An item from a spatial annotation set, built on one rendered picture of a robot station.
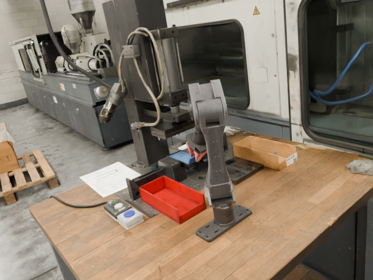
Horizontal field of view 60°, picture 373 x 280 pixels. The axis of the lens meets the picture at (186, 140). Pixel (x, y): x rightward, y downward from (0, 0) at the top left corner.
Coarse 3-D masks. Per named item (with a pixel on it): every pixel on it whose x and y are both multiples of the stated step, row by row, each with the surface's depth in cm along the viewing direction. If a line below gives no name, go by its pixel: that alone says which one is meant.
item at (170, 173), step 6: (204, 156) 143; (198, 162) 141; (168, 168) 135; (174, 168) 134; (180, 168) 136; (192, 168) 146; (198, 168) 143; (204, 168) 144; (168, 174) 137; (174, 174) 134; (180, 174) 136; (174, 180) 135; (180, 180) 137
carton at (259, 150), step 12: (240, 144) 152; (252, 144) 155; (264, 144) 149; (276, 144) 144; (288, 144) 138; (240, 156) 147; (252, 156) 141; (264, 156) 136; (276, 156) 130; (288, 156) 141; (276, 168) 132
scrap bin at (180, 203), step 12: (156, 180) 130; (168, 180) 129; (144, 192) 122; (156, 192) 131; (168, 192) 129; (180, 192) 125; (192, 192) 118; (156, 204) 118; (168, 204) 110; (180, 204) 119; (192, 204) 118; (204, 204) 114; (168, 216) 113; (180, 216) 108; (192, 216) 111
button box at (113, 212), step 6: (66, 204) 133; (72, 204) 132; (96, 204) 128; (102, 204) 129; (108, 204) 123; (126, 204) 120; (108, 210) 120; (114, 210) 118; (120, 210) 117; (126, 210) 118; (114, 216) 116
